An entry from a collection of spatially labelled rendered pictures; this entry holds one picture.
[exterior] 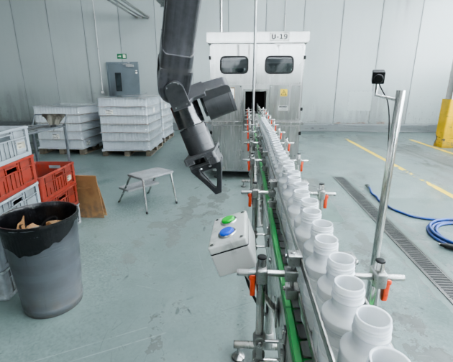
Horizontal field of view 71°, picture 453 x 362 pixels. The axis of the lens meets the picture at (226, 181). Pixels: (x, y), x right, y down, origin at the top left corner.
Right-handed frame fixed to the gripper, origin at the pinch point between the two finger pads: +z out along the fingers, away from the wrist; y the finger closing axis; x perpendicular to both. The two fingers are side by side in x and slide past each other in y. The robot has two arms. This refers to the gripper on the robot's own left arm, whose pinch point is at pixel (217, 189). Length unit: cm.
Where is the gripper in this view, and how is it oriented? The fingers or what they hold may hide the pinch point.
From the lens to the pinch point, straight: 68.6
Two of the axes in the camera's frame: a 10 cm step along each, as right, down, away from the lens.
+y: 0.6, -2.9, 9.5
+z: 3.4, 9.0, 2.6
